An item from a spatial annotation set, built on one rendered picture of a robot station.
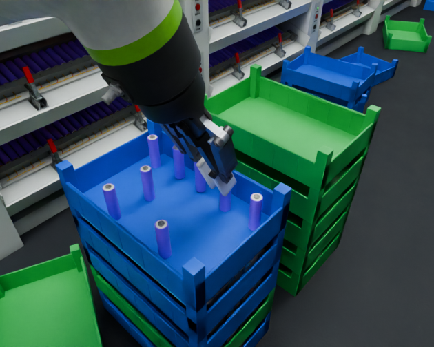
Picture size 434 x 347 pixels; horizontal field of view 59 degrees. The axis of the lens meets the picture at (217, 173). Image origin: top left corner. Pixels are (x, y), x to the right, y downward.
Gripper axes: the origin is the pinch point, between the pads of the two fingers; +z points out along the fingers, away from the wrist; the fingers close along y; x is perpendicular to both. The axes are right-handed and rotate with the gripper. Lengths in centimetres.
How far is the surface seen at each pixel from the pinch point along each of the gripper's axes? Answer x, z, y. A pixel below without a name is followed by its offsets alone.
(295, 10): 88, 52, -51
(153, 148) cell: -0.5, 4.1, -16.1
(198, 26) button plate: 42, 22, -50
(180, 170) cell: -0.9, 6.5, -10.4
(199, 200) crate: -3.1, 7.9, -4.4
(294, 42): 90, 70, -55
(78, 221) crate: -18.0, 4.4, -18.1
